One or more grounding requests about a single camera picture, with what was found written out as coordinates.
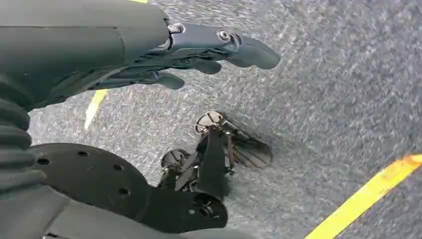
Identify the short yellow floor tape strip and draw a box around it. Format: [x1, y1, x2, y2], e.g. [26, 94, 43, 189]
[84, 89, 108, 131]

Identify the black robot leg with foot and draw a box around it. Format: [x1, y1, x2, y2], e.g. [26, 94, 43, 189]
[194, 111, 274, 200]

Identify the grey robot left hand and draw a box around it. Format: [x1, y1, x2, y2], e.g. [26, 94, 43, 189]
[0, 0, 282, 239]

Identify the ribbed grey left arm sleeve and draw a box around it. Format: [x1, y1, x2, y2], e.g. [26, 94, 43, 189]
[0, 74, 48, 200]

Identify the long yellow floor tape strip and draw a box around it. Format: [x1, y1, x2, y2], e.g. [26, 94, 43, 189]
[304, 153, 422, 239]

